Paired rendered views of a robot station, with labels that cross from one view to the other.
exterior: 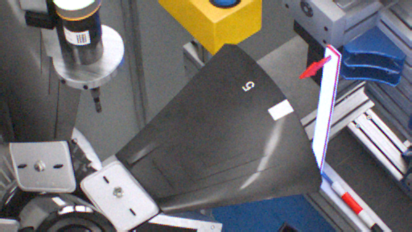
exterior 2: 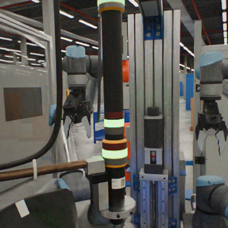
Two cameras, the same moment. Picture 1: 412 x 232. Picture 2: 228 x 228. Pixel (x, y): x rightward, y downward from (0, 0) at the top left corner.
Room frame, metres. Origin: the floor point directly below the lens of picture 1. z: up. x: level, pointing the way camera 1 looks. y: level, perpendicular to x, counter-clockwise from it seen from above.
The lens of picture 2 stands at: (0.17, 0.40, 1.67)
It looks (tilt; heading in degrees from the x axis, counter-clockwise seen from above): 7 degrees down; 318
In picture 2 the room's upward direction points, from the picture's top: 2 degrees counter-clockwise
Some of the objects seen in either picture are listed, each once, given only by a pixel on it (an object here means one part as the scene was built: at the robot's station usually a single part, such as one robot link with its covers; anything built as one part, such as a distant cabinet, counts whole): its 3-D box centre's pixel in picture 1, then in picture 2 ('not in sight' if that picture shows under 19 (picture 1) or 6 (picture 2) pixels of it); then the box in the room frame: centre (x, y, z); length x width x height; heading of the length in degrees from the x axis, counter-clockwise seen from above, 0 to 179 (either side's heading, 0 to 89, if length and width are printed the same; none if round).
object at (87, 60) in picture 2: not in sight; (74, 63); (1.09, -0.21, 1.78); 0.11 x 0.11 x 0.08; 69
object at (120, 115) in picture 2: not in sight; (113, 114); (0.48, 0.11, 1.62); 0.03 x 0.03 x 0.01
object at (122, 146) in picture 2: not in sight; (114, 144); (0.48, 0.11, 1.57); 0.04 x 0.04 x 0.01
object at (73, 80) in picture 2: not in sight; (76, 81); (1.00, -0.16, 1.70); 0.08 x 0.08 x 0.05
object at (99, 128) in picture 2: not in sight; (114, 125); (5.92, -4.82, 0.49); 1.27 x 0.88 x 0.98; 113
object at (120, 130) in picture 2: not in sight; (114, 129); (0.48, 0.11, 1.60); 0.03 x 0.03 x 0.01
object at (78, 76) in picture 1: (72, 25); (110, 183); (0.49, 0.12, 1.50); 0.09 x 0.07 x 0.10; 72
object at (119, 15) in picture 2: not in sight; (112, 77); (0.48, 0.11, 1.69); 0.03 x 0.03 x 0.21
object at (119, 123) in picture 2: not in sight; (114, 122); (0.48, 0.11, 1.61); 0.03 x 0.03 x 0.01
